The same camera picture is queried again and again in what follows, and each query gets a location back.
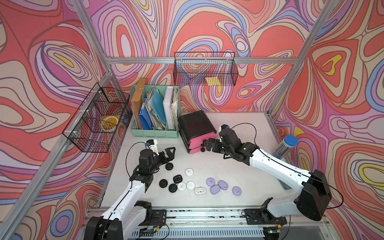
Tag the pink top drawer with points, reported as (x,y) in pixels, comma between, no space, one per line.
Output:
(203,137)

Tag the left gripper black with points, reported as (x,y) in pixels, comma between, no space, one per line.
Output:
(169,158)

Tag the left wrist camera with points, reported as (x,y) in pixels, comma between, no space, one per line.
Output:
(152,145)

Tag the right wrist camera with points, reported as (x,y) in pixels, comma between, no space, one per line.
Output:
(223,128)

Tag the blue folder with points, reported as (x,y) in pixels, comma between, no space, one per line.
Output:
(145,119)

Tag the black wire basket left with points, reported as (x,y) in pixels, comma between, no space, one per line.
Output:
(84,131)

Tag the black drawer cabinet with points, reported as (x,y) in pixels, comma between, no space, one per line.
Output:
(195,124)

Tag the green file organizer box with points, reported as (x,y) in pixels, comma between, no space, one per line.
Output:
(154,134)

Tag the black round earphone case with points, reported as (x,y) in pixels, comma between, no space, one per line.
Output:
(163,183)
(169,166)
(173,188)

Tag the black wire basket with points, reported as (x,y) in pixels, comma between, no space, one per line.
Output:
(191,68)
(84,131)

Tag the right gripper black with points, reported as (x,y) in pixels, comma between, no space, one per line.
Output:
(209,145)

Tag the black square earphone case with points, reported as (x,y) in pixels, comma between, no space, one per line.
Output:
(177,179)

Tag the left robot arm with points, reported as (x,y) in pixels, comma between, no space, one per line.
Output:
(128,212)

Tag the teal plastic folder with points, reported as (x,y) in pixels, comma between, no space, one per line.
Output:
(156,104)

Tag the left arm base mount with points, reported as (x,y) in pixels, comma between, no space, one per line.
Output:
(154,218)

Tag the blue capped clear tube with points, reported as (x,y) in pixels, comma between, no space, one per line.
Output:
(286,145)

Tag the black wire basket back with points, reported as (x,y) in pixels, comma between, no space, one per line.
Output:
(191,68)

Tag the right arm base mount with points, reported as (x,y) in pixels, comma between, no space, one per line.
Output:
(262,217)

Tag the white oblong earphone case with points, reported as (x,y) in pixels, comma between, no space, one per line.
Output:
(200,191)

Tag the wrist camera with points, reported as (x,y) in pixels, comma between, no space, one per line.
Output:
(152,145)
(223,128)

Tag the pink bottom drawer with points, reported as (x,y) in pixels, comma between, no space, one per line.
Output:
(197,150)

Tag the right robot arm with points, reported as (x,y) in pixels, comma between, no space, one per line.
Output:
(312,193)

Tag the purple oval earphone case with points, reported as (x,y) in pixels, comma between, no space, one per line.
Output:
(223,185)
(215,189)

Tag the yellow sticky note pad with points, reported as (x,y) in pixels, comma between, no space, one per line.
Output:
(212,81)

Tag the grey eraser block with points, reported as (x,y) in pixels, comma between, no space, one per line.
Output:
(284,185)

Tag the white binder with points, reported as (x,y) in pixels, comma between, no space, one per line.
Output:
(167,103)

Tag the yellow tape roll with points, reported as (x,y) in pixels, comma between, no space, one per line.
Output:
(109,123)

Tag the brown cardboard folder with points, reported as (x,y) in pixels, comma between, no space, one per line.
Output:
(137,99)

